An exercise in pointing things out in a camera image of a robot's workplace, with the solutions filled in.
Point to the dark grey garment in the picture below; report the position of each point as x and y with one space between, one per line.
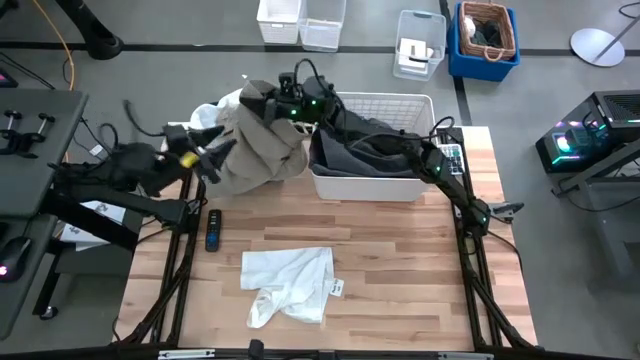
360 155

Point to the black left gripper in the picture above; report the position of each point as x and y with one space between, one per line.
180 147

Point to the black stand foot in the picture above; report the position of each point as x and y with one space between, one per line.
95 35

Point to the white printed paper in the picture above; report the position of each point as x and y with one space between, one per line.
102 215

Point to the grey keypad calculator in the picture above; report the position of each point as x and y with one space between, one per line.
454 159

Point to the silver metal bracket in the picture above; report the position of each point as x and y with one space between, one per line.
186 354
465 356

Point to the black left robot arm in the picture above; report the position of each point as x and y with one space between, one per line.
120 175

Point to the small white slatted basket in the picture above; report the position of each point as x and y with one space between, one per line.
278 20

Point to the round grey stand base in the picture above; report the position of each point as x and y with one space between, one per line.
597 47

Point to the wicker basket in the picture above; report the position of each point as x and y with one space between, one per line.
487 30

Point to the black table clamp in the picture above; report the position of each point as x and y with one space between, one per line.
507 210

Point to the black clamp bracket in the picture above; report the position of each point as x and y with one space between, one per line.
22 132

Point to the empty clear plastic bin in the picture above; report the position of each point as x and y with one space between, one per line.
322 25

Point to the black metal frame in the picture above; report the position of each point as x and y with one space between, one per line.
175 280
485 295

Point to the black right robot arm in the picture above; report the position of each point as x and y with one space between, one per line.
430 160

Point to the white box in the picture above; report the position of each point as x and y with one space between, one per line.
414 52

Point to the large white laundry basket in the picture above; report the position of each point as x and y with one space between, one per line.
370 190

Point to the black computer mouse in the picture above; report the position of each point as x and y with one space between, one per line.
14 257

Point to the black computer with coloured lights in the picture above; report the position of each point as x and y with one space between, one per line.
585 130

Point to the blue plastic bin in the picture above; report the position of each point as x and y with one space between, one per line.
482 70

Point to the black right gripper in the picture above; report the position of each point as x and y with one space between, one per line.
295 107

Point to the white paper label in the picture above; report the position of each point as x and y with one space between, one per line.
337 287

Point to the grey desk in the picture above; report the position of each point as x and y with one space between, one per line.
35 165

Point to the white crumpled garment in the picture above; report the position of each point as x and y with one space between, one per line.
212 112

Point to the clear bin with white boxes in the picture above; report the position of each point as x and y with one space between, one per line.
420 45

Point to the white garment with tag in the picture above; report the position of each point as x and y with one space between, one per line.
290 285

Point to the taupe garment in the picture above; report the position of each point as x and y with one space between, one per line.
265 155

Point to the black side stand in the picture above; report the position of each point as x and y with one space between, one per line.
605 200

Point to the small black table camera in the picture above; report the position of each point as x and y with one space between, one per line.
256 349

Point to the black remote control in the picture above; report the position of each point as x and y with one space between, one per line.
213 230

